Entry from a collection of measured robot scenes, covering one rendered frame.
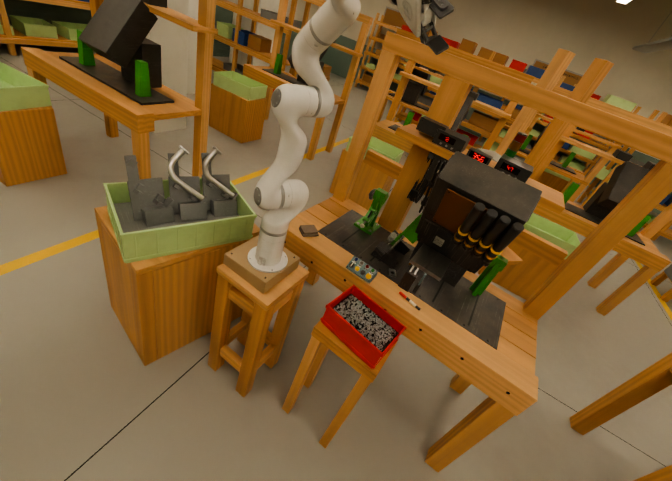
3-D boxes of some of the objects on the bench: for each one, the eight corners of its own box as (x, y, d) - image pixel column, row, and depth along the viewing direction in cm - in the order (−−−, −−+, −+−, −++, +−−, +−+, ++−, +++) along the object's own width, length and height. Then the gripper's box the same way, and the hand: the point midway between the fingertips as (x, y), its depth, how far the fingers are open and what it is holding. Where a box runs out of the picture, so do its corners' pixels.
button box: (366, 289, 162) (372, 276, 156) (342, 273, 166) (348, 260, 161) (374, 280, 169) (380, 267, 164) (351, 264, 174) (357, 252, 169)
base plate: (494, 352, 151) (497, 349, 149) (316, 233, 185) (317, 230, 184) (504, 304, 183) (506, 302, 182) (351, 211, 217) (352, 209, 216)
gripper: (418, -69, 62) (468, -18, 57) (417, 9, 79) (455, 55, 73) (385, -48, 63) (431, 5, 57) (390, 26, 79) (427, 72, 74)
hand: (442, 30), depth 65 cm, fingers open, 8 cm apart
